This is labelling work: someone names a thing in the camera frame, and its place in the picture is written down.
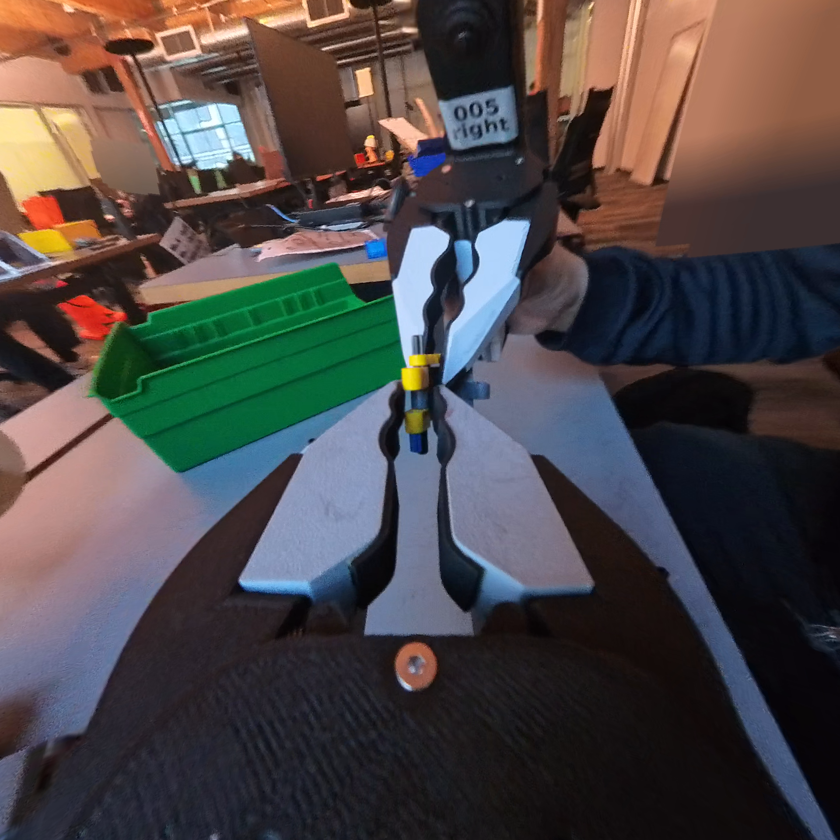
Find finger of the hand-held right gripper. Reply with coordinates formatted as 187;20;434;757
391;226;459;361
441;220;531;385

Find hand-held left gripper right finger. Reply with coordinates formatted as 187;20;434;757
430;387;595;613

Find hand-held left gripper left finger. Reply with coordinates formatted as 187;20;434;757
238;384;403;608

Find small black yellow block assembly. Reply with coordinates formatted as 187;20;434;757
399;335;493;456

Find person's right forearm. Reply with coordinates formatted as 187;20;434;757
533;243;840;370

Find grey desk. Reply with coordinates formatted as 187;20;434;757
0;331;836;840

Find person's right hand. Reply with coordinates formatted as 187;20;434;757
504;245;589;337

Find small blue storage bin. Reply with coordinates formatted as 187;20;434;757
407;138;448;178

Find patterned paper sheet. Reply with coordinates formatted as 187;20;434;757
255;228;379;263

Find black office chair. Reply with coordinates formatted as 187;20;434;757
550;84;616;212

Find green storage bin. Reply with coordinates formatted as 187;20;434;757
87;262;406;475

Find pale wooden boards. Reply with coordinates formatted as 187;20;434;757
589;0;718;189

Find grey background table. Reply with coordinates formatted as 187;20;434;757
138;225;396;307

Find dark wooden workbench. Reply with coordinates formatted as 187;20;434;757
163;176;311;219
0;231;163;317

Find dark partition panel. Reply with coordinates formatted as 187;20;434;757
245;17;340;179

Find white patterned card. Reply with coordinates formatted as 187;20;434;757
158;215;212;265

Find person's dark clothed body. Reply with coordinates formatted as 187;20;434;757
612;369;840;821

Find orange storage bin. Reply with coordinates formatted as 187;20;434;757
56;294;127;340

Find instruction sheet on stand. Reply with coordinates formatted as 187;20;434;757
0;430;28;517

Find yellow storage bin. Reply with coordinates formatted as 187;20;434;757
17;218;104;257

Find red storage bin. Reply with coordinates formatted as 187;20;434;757
20;194;67;232

